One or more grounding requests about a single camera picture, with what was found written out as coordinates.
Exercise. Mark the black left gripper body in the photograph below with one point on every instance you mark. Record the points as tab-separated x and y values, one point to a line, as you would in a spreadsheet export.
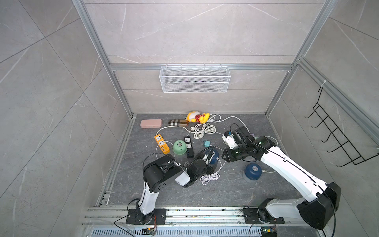
208	171

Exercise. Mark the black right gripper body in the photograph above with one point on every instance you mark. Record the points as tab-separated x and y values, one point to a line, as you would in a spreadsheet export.
235	153

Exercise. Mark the blue meat grinder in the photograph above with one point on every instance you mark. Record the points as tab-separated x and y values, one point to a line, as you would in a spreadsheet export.
252	172
214	157

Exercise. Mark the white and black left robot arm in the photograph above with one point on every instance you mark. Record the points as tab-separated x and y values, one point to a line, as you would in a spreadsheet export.
163	171

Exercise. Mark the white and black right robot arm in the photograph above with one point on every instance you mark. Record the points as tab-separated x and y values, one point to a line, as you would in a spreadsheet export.
319	201

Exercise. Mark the green meat grinder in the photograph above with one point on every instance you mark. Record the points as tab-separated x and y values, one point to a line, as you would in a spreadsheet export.
179	147

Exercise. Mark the teal charger plug centre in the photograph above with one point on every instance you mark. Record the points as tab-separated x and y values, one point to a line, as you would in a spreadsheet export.
206	143

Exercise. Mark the black power strip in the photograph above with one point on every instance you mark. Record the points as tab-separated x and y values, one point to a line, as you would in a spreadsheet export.
189	146

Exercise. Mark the orange power strip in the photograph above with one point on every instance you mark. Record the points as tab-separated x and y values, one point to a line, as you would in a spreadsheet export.
162	144

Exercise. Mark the brown plaid pouch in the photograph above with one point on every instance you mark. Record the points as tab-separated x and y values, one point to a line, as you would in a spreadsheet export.
178	122

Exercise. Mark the yellow duck plush toy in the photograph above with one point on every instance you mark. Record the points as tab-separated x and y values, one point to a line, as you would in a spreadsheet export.
196	116

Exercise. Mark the pink rectangular case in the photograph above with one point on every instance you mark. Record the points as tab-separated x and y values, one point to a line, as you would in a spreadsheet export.
151	123

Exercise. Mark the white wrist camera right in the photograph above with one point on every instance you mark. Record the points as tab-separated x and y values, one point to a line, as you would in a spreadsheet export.
229	140

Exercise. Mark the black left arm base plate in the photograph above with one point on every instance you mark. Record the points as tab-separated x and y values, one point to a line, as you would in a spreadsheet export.
135	216

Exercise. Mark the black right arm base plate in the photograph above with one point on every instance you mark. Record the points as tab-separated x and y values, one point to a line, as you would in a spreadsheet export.
259	216

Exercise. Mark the white wire mesh basket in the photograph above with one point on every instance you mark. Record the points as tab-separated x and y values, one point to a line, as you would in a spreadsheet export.
194	79

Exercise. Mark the black wire hook rack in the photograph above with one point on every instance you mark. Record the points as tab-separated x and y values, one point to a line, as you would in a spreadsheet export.
334	131

